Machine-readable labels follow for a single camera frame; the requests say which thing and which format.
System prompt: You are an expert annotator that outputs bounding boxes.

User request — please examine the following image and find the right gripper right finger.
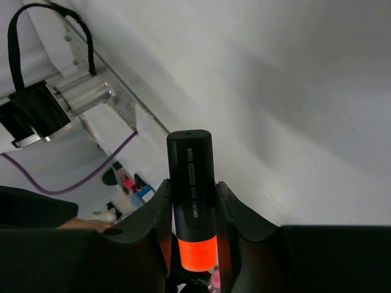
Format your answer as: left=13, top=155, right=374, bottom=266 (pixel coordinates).
left=216, top=183, right=390, bottom=292

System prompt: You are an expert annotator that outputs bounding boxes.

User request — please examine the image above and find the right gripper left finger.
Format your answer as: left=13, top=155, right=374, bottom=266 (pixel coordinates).
left=1, top=180, right=172, bottom=292

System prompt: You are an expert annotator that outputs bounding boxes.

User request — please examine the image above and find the orange black highlighter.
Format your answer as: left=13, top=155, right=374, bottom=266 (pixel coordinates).
left=166, top=129, right=217, bottom=272

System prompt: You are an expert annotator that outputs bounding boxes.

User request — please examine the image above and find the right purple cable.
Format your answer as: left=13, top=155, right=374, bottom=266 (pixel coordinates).
left=0, top=129, right=138, bottom=196

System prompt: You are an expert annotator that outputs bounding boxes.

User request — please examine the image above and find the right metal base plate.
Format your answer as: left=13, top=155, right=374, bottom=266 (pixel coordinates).
left=48, top=20, right=169, bottom=141

